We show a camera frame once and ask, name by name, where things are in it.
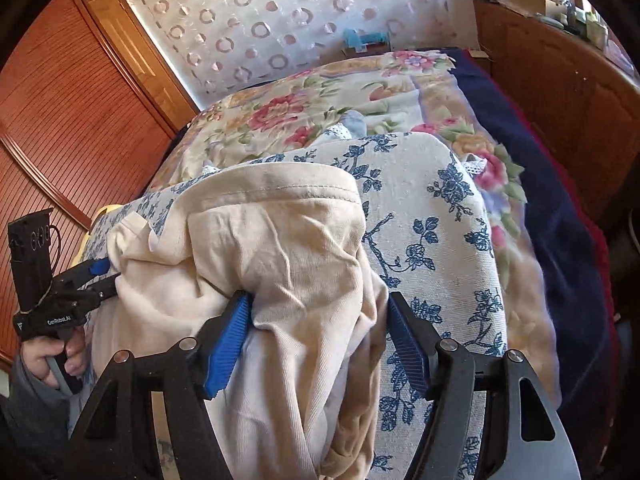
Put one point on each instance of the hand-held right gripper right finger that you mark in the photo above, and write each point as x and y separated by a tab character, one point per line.
407	347

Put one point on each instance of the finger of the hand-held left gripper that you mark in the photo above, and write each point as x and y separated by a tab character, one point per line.
97	267
100	294

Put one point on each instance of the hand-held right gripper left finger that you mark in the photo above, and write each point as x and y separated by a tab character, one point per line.
227	345

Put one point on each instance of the peach printed t-shirt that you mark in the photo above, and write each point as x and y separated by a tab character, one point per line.
280	260

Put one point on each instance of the person's left forearm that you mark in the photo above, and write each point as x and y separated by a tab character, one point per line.
30	420

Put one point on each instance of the person's left hand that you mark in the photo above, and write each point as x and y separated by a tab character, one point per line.
35	357

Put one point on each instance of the yellow plush toy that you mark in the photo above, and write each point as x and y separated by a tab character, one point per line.
102	212

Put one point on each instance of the wooden louvered wardrobe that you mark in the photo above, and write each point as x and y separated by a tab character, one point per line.
75	135

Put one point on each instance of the blue floral white sheet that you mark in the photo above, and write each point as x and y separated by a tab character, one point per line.
435	210

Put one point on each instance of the navy blue blanket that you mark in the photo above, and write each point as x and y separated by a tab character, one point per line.
550	200

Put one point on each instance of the red blanket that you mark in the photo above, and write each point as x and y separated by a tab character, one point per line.
595	240

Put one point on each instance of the floral blanket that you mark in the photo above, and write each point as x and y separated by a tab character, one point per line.
280	110

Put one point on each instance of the small cardboard box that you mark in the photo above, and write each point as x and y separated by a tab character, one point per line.
367	54

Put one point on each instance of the wooden cabinet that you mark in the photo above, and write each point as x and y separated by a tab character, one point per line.
550	75

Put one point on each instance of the blue plastic toy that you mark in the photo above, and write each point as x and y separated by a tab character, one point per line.
362	39

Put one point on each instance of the sheer circle-patterned curtain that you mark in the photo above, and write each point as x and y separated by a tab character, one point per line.
300	10

